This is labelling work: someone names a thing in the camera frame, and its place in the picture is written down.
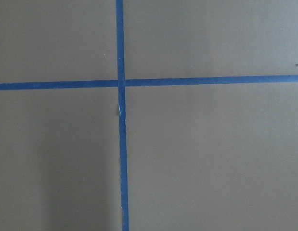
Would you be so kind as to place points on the blue tape strip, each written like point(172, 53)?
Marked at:
point(120, 36)
point(211, 80)

